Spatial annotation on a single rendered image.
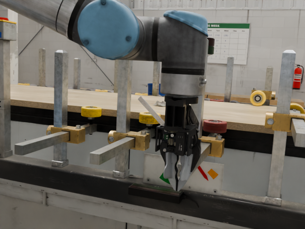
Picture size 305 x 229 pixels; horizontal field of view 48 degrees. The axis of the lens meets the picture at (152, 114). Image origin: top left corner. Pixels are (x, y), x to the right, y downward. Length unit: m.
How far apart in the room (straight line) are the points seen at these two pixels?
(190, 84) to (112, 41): 0.21
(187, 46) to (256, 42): 7.51
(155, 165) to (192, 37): 0.56
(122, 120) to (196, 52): 0.53
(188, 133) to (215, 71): 7.58
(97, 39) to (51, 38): 9.57
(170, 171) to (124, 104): 0.43
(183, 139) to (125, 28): 0.26
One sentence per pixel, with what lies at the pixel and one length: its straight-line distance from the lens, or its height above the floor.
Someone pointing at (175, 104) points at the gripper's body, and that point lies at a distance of 0.68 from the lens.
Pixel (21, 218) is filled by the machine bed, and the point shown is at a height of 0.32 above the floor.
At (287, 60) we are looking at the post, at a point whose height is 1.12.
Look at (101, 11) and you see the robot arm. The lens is 0.56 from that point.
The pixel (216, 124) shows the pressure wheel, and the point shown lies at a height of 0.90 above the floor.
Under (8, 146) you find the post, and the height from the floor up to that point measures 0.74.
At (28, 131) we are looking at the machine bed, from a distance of 1.66.
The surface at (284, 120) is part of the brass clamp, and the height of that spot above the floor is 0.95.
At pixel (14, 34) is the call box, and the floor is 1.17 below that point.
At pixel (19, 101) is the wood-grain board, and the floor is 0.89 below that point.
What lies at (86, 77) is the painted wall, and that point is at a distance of 9.50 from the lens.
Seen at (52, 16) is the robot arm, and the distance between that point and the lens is 0.60.
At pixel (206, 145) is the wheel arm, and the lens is 1.04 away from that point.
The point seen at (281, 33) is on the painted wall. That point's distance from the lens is 8.18.
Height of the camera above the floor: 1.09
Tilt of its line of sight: 8 degrees down
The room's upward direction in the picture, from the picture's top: 3 degrees clockwise
